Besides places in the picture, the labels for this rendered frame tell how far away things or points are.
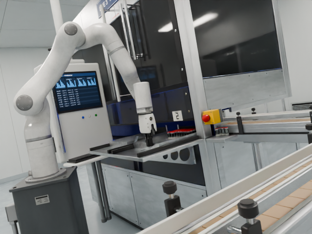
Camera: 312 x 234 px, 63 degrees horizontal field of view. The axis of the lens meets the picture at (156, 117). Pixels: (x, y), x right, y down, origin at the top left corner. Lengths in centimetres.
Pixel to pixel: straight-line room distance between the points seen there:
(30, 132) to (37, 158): 13
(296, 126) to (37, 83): 117
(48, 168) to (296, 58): 554
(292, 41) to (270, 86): 429
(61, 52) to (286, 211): 114
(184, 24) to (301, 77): 488
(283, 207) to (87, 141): 183
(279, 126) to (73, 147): 146
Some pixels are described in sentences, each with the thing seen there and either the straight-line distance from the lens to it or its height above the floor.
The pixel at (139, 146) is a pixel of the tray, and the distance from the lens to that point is 147.
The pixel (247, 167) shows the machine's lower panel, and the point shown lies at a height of 62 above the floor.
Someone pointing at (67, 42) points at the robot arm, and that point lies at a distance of 129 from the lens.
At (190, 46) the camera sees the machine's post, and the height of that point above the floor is 139.
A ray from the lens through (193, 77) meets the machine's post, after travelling 142.
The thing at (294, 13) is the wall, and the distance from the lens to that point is 627.
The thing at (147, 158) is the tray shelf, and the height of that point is 87.
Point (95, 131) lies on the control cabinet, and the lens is 218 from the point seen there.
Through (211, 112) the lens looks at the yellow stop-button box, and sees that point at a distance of 135.
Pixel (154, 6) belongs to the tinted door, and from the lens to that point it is 170.
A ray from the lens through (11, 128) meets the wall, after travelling 660.
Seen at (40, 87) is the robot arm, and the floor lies 128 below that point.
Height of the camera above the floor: 112
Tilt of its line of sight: 3 degrees down
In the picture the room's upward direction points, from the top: 10 degrees counter-clockwise
